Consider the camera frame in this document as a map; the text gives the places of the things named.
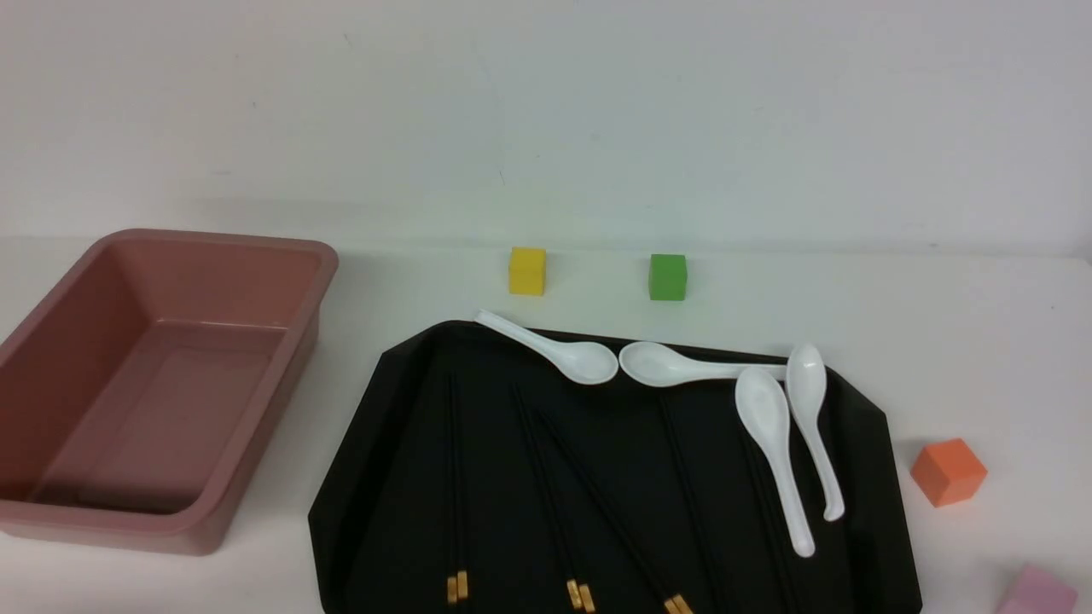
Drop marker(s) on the yellow cube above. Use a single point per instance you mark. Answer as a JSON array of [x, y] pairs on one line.
[[527, 271]]

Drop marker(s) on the white spoon far left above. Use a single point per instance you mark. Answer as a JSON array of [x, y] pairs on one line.
[[584, 362]]

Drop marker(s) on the white spoon horizontal middle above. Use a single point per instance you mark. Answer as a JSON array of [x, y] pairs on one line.
[[659, 366]]

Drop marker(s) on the green cube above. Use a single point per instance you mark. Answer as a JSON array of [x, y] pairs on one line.
[[667, 277]]

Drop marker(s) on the black serving tray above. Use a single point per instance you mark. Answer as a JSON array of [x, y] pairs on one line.
[[380, 525]]

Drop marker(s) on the white spoon long centre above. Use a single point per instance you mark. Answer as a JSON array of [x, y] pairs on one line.
[[763, 408]]

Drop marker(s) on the white spoon far right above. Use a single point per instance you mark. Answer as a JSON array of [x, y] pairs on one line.
[[807, 384]]

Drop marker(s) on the black chopstick gold tip diagonal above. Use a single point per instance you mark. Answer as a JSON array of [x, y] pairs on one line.
[[562, 443], [671, 602]]

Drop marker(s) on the pink plastic bin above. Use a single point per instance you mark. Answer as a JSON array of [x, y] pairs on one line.
[[141, 392]]

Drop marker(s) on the orange cube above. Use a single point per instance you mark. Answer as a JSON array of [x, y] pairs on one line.
[[948, 472]]

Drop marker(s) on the pink cube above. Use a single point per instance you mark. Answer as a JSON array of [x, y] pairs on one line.
[[1035, 590]]

